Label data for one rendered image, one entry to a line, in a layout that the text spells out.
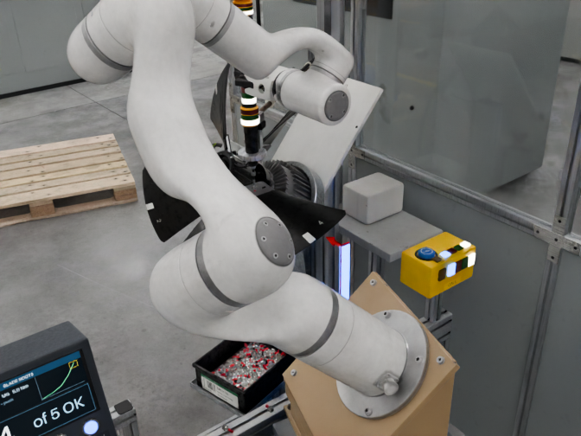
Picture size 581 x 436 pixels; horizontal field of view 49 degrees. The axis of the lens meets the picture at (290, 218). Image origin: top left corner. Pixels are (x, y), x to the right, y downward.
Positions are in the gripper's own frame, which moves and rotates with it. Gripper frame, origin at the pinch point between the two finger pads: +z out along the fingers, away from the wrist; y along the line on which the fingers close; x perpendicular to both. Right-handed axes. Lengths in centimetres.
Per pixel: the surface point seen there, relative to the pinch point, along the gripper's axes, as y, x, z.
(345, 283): 0, -40, -35
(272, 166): 12.1, -30.2, 9.4
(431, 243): 30, -42, -33
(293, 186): 13.5, -33.9, 1.9
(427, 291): 21, -49, -40
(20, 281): -29, -150, 197
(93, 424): -60, -37, -44
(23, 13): 91, -73, 551
